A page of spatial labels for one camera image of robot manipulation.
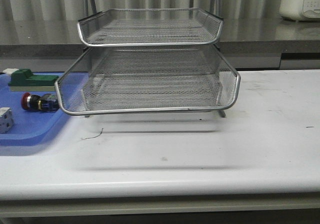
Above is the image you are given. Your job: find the thin wire scrap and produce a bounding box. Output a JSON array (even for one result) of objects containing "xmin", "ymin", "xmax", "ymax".
[{"xmin": 80, "ymin": 128, "xmax": 104, "ymax": 140}]

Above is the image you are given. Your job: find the red emergency stop button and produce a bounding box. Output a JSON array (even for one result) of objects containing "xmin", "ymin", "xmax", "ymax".
[{"xmin": 20, "ymin": 92, "xmax": 60, "ymax": 112}]

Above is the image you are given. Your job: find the white blender appliance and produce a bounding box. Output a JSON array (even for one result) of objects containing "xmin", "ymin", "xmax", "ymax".
[{"xmin": 279, "ymin": 0, "xmax": 320, "ymax": 21}]

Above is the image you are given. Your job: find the blue plastic tray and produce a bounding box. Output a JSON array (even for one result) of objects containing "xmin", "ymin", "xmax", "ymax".
[{"xmin": 0, "ymin": 71, "xmax": 88, "ymax": 147}]

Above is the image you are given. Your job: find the silver rack frame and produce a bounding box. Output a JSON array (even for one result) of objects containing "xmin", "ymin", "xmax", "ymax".
[{"xmin": 83, "ymin": 0, "xmax": 227, "ymax": 119}]

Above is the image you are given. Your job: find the green switch module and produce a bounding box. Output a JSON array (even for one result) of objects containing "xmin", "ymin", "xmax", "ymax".
[{"xmin": 3, "ymin": 68, "xmax": 59, "ymax": 92}]

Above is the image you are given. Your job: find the grey back counter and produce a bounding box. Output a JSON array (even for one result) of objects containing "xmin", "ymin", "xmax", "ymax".
[{"xmin": 0, "ymin": 18, "xmax": 320, "ymax": 72}]

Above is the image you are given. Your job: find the white grey terminal block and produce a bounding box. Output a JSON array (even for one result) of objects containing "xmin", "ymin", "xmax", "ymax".
[{"xmin": 0, "ymin": 107, "xmax": 14, "ymax": 134}]

